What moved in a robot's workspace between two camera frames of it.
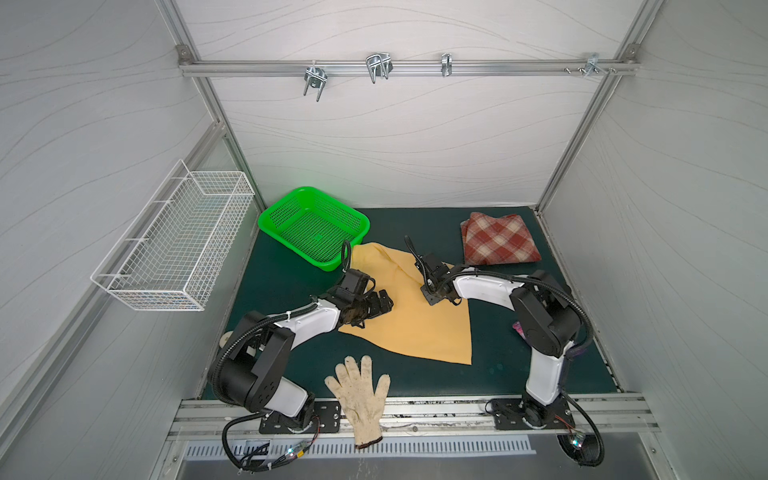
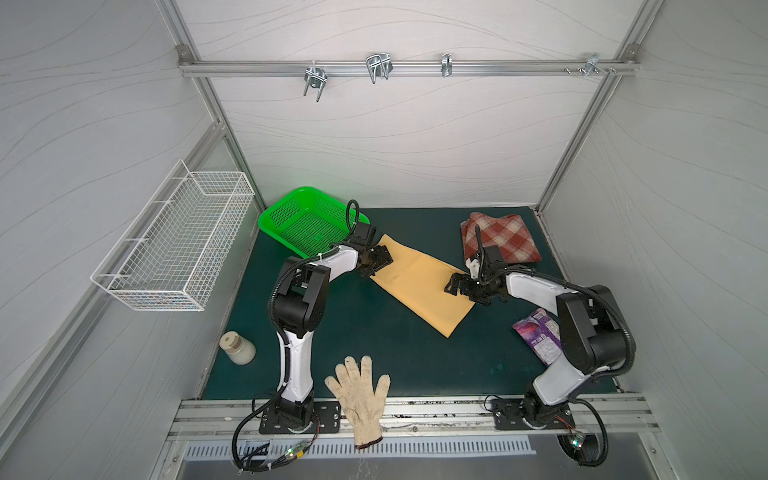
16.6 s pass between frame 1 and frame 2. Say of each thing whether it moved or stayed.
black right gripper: moved
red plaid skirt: stayed
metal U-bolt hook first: stayed
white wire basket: stayed
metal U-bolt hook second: stayed
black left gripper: moved
